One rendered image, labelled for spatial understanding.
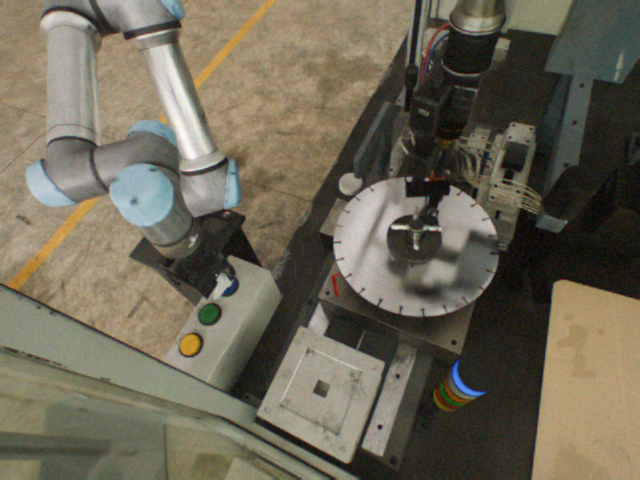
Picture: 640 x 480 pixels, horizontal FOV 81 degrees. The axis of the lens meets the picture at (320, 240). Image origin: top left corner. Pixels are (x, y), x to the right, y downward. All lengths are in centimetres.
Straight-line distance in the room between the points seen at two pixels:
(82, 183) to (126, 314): 144
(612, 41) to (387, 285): 50
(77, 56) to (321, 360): 69
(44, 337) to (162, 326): 162
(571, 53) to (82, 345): 72
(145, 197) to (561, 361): 87
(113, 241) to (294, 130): 123
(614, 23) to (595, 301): 61
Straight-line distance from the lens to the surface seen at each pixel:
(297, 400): 74
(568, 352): 100
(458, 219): 83
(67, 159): 68
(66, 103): 75
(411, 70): 60
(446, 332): 83
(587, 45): 72
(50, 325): 34
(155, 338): 194
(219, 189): 93
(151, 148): 62
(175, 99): 90
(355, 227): 80
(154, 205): 54
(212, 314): 82
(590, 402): 99
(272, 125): 250
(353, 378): 74
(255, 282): 83
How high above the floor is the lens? 163
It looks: 59 degrees down
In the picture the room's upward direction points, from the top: 12 degrees counter-clockwise
